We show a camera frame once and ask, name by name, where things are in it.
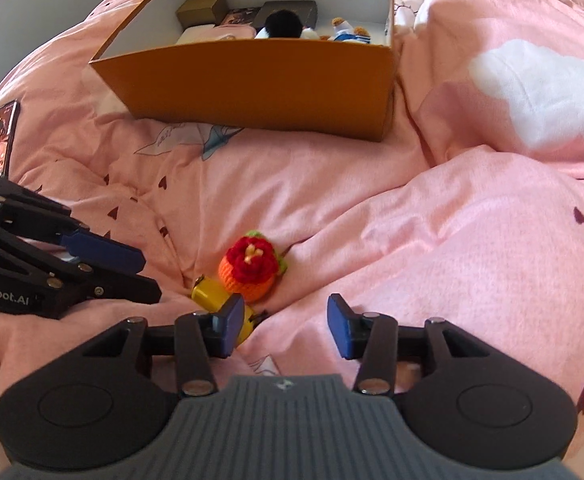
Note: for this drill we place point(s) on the pink printed blanket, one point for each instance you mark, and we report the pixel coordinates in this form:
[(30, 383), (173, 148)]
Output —
[(472, 260)]

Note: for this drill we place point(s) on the brown patterned box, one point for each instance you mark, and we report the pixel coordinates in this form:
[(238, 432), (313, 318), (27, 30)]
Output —
[(242, 16)]

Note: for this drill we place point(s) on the orange white blue plush dog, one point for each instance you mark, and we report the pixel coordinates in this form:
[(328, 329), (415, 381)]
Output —
[(349, 32)]

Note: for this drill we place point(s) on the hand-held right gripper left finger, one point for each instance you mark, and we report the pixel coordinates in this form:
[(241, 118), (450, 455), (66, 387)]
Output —
[(232, 325)]

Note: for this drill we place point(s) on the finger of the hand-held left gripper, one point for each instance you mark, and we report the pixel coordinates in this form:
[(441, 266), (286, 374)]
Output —
[(116, 285), (104, 255)]

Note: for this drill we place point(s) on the orange crochet flower toy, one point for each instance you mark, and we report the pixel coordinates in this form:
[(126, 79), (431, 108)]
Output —
[(249, 270)]

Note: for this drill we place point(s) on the black pompom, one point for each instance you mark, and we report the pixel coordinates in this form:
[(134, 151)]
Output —
[(284, 24)]

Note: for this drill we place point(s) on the dark grey box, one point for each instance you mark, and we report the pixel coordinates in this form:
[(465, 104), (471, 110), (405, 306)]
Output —
[(292, 7)]

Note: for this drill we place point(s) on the small gold box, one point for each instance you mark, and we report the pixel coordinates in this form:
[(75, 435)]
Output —
[(199, 7)]

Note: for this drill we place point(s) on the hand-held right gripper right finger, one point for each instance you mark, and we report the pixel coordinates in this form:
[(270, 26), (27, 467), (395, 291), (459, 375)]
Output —
[(338, 325)]

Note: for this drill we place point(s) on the orange cardboard box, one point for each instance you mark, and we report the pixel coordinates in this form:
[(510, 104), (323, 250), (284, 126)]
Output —
[(272, 85)]

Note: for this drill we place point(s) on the pink snap wallet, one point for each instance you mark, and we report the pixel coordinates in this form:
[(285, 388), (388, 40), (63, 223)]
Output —
[(231, 33)]

